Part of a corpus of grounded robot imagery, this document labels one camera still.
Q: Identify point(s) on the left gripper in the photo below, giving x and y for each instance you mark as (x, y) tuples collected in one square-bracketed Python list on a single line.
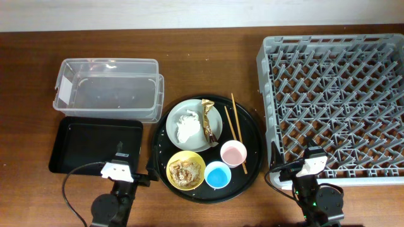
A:
[(144, 180)]

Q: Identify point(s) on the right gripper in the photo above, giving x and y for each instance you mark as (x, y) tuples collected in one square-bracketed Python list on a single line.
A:
[(276, 159)]

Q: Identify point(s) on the yellow bowl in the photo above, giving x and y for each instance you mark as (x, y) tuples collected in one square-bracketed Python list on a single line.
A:
[(186, 155)]

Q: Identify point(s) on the food scraps with rice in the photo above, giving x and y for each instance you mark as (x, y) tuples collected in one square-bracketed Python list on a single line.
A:
[(185, 173)]

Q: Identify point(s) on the pink cup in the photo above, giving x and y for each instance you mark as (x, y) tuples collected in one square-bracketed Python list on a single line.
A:
[(233, 153)]

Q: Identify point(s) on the white napkin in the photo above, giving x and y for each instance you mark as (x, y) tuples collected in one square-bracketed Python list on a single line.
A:
[(187, 126)]

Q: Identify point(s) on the grey plate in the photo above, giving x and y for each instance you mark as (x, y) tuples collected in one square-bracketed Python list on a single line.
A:
[(197, 142)]

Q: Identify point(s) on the blue cup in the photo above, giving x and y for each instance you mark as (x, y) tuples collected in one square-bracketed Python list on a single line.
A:
[(217, 175)]

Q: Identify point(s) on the gold foil wrapper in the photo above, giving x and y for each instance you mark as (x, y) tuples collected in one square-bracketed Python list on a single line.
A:
[(209, 135)]

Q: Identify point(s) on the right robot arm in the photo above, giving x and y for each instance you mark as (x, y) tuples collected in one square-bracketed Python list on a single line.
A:
[(321, 203)]

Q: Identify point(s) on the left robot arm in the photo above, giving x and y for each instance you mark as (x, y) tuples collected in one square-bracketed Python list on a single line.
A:
[(113, 209)]

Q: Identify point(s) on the grey dishwasher rack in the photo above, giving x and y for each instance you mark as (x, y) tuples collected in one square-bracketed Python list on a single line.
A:
[(346, 92)]

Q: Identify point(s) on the black rectangular tray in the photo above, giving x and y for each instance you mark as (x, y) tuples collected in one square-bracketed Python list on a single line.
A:
[(82, 140)]

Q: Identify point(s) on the clear plastic bin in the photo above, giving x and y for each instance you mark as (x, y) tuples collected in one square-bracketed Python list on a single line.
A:
[(117, 88)]

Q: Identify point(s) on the round black serving tray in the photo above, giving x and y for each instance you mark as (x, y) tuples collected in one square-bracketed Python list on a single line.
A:
[(163, 149)]

